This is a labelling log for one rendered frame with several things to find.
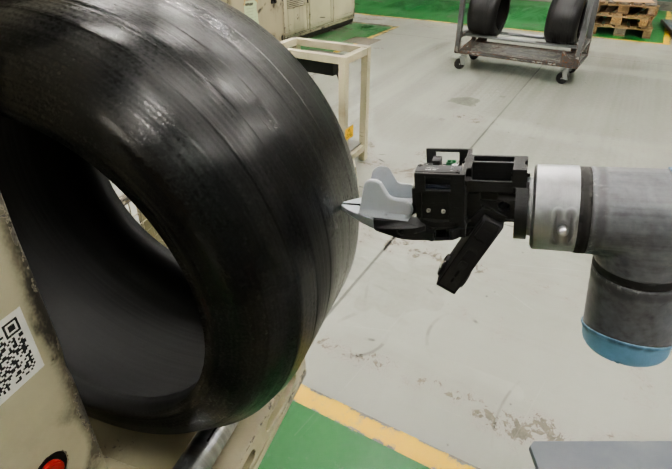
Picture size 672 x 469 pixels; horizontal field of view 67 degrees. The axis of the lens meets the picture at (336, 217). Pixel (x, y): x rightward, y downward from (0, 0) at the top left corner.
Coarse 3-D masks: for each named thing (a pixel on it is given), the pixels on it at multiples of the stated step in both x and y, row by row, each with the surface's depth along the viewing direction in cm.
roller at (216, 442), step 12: (204, 432) 72; (216, 432) 73; (228, 432) 74; (192, 444) 71; (204, 444) 71; (216, 444) 72; (192, 456) 69; (204, 456) 70; (216, 456) 72; (180, 468) 68; (192, 468) 68; (204, 468) 69
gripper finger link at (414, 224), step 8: (376, 224) 58; (384, 224) 58; (392, 224) 57; (400, 224) 57; (408, 224) 56; (416, 224) 56; (424, 224) 56; (384, 232) 58; (392, 232) 57; (400, 232) 57; (408, 232) 56; (416, 232) 55; (424, 232) 55; (432, 232) 55; (440, 232) 56; (432, 240) 55
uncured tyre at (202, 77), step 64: (0, 0) 48; (64, 0) 48; (128, 0) 52; (192, 0) 58; (0, 64) 45; (64, 64) 44; (128, 64) 45; (192, 64) 48; (256, 64) 55; (0, 128) 78; (64, 128) 46; (128, 128) 44; (192, 128) 45; (256, 128) 50; (320, 128) 60; (64, 192) 91; (128, 192) 47; (192, 192) 46; (256, 192) 48; (320, 192) 57; (64, 256) 90; (128, 256) 96; (192, 256) 48; (256, 256) 49; (320, 256) 56; (64, 320) 85; (128, 320) 91; (192, 320) 93; (256, 320) 51; (320, 320) 62; (128, 384) 81; (192, 384) 80; (256, 384) 58
